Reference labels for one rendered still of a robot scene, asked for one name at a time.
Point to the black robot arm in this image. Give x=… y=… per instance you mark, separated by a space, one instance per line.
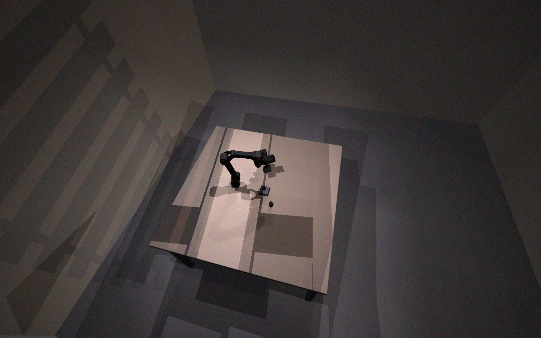
x=256 y=156

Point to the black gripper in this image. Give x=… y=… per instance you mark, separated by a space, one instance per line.
x=267 y=167

